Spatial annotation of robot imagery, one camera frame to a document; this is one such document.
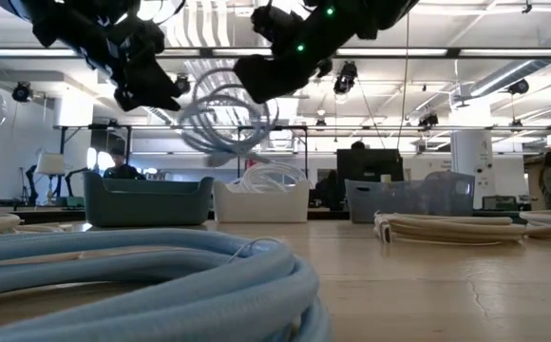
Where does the white room column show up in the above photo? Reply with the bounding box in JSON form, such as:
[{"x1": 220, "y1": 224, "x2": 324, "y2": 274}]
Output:
[{"x1": 449, "y1": 128, "x2": 494, "y2": 211}]

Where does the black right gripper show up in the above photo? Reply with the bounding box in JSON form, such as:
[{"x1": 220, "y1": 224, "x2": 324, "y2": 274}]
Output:
[{"x1": 233, "y1": 0, "x2": 368, "y2": 105}]

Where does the teal plastic bin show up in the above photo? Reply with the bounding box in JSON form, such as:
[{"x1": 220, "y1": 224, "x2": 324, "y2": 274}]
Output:
[{"x1": 82, "y1": 171, "x2": 216, "y2": 228}]

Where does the silver ceiling duct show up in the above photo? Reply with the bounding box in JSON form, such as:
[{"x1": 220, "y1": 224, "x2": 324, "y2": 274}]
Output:
[{"x1": 468, "y1": 26, "x2": 551, "y2": 99}]

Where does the black ceiling spotlight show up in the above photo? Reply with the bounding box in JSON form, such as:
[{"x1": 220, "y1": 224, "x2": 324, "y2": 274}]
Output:
[
  {"x1": 332, "y1": 60, "x2": 359, "y2": 96},
  {"x1": 10, "y1": 81, "x2": 34, "y2": 104},
  {"x1": 417, "y1": 110, "x2": 441, "y2": 130},
  {"x1": 174, "y1": 74, "x2": 193, "y2": 96},
  {"x1": 507, "y1": 77, "x2": 531, "y2": 96}
]

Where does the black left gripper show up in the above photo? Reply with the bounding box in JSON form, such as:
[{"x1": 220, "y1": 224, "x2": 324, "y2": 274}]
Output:
[{"x1": 83, "y1": 17, "x2": 184, "y2": 113}]

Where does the white cable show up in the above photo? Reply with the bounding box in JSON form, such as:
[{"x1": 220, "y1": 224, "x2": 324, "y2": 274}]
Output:
[{"x1": 229, "y1": 161, "x2": 309, "y2": 194}]

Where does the grey translucent plastic bin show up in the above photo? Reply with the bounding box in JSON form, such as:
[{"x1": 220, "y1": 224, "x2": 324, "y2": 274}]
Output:
[{"x1": 344, "y1": 171, "x2": 477, "y2": 225}]

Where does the light blue cable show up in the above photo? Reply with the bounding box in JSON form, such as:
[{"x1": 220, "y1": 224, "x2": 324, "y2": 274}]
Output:
[
  {"x1": 177, "y1": 60, "x2": 280, "y2": 169},
  {"x1": 0, "y1": 226, "x2": 334, "y2": 342}
]

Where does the white plastic bin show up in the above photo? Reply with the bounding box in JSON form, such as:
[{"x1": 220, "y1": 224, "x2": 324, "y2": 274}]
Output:
[{"x1": 212, "y1": 179, "x2": 312, "y2": 225}]

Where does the black monitor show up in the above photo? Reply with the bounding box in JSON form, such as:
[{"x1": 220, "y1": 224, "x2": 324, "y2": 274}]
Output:
[{"x1": 335, "y1": 147, "x2": 406, "y2": 211}]

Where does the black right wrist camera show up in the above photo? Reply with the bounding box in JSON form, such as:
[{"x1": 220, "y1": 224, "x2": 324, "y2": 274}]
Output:
[{"x1": 250, "y1": 3, "x2": 296, "y2": 45}]

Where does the white shade table lamp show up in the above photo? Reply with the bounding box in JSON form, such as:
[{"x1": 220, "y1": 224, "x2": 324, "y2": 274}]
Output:
[{"x1": 35, "y1": 151, "x2": 67, "y2": 206}]

